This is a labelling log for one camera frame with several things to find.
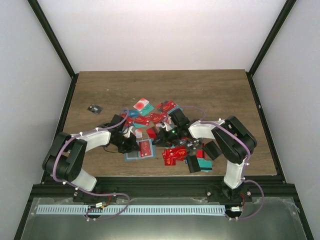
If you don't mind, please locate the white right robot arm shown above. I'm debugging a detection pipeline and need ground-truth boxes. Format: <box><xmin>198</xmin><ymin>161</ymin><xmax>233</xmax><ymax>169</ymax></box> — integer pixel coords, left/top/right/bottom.
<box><xmin>152</xmin><ymin>109</ymin><xmax>258</xmax><ymax>202</ymax></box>

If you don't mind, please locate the teal card with stripe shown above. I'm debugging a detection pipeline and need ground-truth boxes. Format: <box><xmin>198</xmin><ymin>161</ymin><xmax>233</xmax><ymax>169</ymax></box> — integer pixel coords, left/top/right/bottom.
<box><xmin>197</xmin><ymin>158</ymin><xmax>213</xmax><ymax>172</ymax></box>

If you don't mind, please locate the light blue slotted rail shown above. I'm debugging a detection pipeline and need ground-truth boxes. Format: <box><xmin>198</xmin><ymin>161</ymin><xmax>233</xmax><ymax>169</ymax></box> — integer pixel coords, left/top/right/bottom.
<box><xmin>36</xmin><ymin>204</ymin><xmax>226</xmax><ymax>216</ymax></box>

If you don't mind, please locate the red vip card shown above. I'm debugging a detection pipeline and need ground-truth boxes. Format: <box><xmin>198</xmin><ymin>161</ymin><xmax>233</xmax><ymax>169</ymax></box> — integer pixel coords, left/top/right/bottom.
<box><xmin>138</xmin><ymin>139</ymin><xmax>154</xmax><ymax>159</ymax></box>
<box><xmin>156</xmin><ymin>100</ymin><xmax>177</xmax><ymax>113</ymax></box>
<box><xmin>162</xmin><ymin>146</ymin><xmax>188</xmax><ymax>166</ymax></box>

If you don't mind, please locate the blue leather card holder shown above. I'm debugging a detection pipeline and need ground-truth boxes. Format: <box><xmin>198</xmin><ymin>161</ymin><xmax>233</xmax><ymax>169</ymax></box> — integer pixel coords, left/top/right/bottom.
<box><xmin>124</xmin><ymin>138</ymin><xmax>156</xmax><ymax>162</ymax></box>

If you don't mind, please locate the black aluminium frame rail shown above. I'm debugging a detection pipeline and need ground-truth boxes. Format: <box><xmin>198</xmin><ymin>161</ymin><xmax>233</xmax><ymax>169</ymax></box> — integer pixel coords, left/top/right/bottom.
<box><xmin>30</xmin><ymin>176</ymin><xmax>298</xmax><ymax>198</ymax></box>

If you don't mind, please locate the white red circle card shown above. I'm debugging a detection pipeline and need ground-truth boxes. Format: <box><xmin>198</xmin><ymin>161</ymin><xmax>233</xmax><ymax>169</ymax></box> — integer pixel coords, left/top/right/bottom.
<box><xmin>133</xmin><ymin>98</ymin><xmax>150</xmax><ymax>111</ymax></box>

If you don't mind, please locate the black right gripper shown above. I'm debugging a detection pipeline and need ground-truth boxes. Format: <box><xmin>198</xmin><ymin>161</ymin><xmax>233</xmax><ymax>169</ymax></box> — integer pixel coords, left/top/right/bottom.
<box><xmin>152</xmin><ymin>126</ymin><xmax>182</xmax><ymax>148</ymax></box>

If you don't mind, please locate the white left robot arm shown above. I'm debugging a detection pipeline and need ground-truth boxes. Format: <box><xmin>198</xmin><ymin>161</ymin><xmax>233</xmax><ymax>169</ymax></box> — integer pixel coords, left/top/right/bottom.
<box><xmin>42</xmin><ymin>114</ymin><xmax>140</xmax><ymax>202</ymax></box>

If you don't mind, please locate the small black card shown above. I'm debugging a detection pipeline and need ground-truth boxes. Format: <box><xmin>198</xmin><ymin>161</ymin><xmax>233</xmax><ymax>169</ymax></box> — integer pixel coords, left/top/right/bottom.
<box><xmin>87</xmin><ymin>104</ymin><xmax>103</xmax><ymax>115</ymax></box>

